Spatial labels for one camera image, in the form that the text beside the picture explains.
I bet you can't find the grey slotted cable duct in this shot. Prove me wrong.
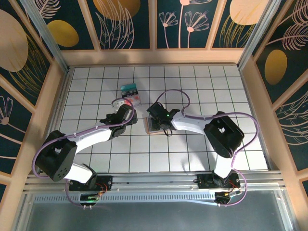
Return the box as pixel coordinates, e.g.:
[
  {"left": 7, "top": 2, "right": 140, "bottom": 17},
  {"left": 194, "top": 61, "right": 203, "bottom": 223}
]
[{"left": 33, "top": 192, "right": 217, "bottom": 205}]

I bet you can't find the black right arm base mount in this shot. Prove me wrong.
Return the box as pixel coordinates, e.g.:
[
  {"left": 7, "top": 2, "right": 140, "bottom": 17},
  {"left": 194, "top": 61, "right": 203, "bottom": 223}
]
[{"left": 196, "top": 173, "right": 241, "bottom": 191}]

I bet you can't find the left controller board green light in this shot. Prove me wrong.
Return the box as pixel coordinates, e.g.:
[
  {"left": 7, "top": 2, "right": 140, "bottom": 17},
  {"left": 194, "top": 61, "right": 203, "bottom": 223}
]
[{"left": 79, "top": 192, "right": 103, "bottom": 209}]

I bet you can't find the tan leather card holder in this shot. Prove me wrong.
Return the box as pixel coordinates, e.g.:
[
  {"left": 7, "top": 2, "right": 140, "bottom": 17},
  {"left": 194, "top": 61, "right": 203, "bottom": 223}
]
[{"left": 144, "top": 116, "right": 169, "bottom": 134}]

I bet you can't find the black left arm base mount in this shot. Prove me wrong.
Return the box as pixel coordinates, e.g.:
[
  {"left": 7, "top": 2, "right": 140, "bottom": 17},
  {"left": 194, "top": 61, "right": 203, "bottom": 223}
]
[{"left": 68, "top": 175, "right": 114, "bottom": 192}]

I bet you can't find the right controller board with wires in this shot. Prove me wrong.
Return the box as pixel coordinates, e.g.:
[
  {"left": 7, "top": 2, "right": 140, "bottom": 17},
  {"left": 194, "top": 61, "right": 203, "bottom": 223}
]
[{"left": 215, "top": 189, "right": 244, "bottom": 207}]

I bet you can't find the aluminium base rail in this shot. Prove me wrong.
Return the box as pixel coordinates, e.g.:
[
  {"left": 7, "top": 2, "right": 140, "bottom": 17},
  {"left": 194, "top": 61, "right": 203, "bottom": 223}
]
[{"left": 24, "top": 171, "right": 286, "bottom": 193}]

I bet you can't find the grey metal plate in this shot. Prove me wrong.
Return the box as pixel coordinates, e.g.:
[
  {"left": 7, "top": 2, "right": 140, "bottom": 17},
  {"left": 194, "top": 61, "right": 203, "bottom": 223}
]
[{"left": 23, "top": 202, "right": 293, "bottom": 231}]

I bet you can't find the aluminium side rail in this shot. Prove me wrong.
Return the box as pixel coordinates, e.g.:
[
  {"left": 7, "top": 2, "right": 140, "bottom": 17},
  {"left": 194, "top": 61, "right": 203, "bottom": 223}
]
[
  {"left": 239, "top": 68, "right": 275, "bottom": 170},
  {"left": 47, "top": 69, "right": 73, "bottom": 138}
]

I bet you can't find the aluminium frame post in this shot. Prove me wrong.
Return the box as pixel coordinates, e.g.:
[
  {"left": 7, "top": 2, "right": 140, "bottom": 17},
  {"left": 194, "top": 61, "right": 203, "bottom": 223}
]
[
  {"left": 237, "top": 0, "right": 281, "bottom": 70},
  {"left": 20, "top": 0, "right": 72, "bottom": 73}
]

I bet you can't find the white card with red circle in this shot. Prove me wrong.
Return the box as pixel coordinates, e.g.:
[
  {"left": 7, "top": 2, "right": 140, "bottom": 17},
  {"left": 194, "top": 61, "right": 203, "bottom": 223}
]
[{"left": 125, "top": 94, "right": 141, "bottom": 107}]

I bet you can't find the teal credit card with logo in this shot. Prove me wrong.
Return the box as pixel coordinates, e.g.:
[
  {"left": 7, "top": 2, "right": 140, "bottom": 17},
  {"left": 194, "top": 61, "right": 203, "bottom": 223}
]
[{"left": 120, "top": 83, "right": 140, "bottom": 99}]

